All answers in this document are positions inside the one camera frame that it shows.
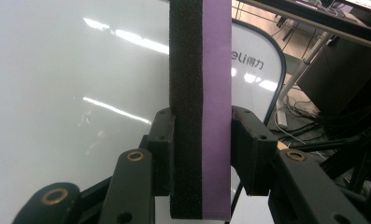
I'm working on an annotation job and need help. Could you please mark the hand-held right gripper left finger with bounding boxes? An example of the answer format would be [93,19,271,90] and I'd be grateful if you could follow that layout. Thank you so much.
[146,106,177,198]

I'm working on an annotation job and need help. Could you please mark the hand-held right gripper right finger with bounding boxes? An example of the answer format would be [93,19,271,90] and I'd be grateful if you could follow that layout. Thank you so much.
[231,105,279,198]

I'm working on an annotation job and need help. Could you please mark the purple and black eraser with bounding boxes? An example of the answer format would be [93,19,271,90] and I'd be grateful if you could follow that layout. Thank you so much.
[168,0,233,220]

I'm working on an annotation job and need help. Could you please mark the white whiteboard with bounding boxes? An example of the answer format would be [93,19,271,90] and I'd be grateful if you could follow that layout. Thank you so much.
[0,0,288,224]

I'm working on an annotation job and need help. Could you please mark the black metal stand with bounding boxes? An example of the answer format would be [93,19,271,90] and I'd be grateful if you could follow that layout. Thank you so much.
[287,118,371,194]

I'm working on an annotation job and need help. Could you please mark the dark cabinet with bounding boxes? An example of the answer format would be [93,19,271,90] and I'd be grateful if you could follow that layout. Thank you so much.
[295,35,371,117]

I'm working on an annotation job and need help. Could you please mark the black floor cables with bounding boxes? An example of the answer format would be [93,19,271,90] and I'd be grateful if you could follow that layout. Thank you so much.
[268,18,371,144]

